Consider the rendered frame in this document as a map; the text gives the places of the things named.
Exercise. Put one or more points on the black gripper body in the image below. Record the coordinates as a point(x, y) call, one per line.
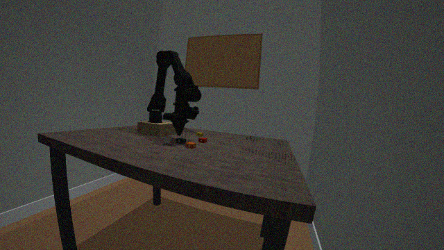
point(176, 116)

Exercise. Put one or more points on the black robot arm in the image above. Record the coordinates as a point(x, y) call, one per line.
point(185, 90)

